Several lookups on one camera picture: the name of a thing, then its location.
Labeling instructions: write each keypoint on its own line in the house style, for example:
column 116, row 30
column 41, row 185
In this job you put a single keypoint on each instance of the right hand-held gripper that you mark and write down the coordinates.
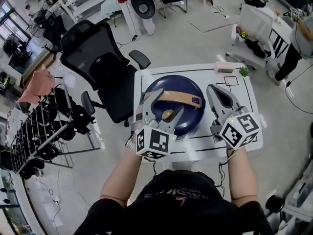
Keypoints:
column 239, row 131

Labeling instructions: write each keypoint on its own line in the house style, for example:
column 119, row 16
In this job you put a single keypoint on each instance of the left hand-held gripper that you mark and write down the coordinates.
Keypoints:
column 156, row 141

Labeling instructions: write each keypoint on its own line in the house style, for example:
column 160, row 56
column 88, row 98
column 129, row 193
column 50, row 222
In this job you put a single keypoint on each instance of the dark blue rice cooker lid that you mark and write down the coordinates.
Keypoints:
column 192, row 117

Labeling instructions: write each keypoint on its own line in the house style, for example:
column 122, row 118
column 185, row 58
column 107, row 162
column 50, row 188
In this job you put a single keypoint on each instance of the dark blue rice cooker body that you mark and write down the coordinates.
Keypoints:
column 194, row 133

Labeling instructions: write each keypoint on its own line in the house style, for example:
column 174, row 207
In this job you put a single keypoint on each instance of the person's left forearm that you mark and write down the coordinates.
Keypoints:
column 122, row 177

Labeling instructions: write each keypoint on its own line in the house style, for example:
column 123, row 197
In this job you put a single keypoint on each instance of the person's right forearm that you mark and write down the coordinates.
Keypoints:
column 242, row 177

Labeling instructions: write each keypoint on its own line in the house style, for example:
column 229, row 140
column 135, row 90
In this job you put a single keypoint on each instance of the person's left hand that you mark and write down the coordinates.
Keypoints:
column 139, row 114

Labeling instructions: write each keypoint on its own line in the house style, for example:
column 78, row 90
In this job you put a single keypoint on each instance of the pink digital clock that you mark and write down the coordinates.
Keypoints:
column 225, row 68

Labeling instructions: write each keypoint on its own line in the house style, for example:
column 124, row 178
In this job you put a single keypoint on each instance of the small green potted plant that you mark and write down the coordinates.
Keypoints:
column 244, row 72

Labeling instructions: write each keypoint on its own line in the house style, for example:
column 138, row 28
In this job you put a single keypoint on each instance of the silver metal wristwatch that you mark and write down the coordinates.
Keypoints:
column 130, row 143

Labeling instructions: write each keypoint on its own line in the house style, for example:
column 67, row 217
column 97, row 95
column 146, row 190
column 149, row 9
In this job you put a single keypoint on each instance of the black cloth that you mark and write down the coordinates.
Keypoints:
column 255, row 48

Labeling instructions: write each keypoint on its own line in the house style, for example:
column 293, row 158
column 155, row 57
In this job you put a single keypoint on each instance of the colourful flower bouquet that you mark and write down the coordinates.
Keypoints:
column 242, row 33

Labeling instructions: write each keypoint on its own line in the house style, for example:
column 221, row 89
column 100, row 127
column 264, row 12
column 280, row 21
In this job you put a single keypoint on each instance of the black mesh office chair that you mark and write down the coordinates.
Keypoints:
column 97, row 65

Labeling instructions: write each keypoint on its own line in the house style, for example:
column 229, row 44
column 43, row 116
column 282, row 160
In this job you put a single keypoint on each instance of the white office chair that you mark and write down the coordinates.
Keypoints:
column 254, row 23

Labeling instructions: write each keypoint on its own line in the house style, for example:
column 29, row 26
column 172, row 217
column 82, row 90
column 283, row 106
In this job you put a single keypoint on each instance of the person's black shirt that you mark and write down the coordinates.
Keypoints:
column 181, row 212

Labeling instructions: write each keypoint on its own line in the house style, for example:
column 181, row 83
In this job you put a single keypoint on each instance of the black oval hanging pack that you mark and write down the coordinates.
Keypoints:
column 143, row 6

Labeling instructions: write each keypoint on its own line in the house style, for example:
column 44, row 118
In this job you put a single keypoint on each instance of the black round stool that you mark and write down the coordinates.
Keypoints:
column 275, row 203

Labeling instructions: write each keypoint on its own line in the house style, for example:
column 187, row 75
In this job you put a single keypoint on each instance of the grey metal drying rack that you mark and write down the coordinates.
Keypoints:
column 44, row 141

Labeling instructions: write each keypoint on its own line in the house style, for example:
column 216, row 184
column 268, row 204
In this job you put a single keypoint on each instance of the pink cloth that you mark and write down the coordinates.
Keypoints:
column 36, row 87

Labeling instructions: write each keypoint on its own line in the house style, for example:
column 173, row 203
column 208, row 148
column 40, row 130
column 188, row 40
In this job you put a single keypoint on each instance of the small black office chair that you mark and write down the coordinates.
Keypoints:
column 55, row 33

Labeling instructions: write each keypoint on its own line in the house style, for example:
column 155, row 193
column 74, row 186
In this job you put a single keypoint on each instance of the white power strip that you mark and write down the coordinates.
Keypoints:
column 56, row 199

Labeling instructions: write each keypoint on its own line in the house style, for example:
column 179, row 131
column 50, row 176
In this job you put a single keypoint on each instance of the black standing fan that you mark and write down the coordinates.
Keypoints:
column 39, row 23

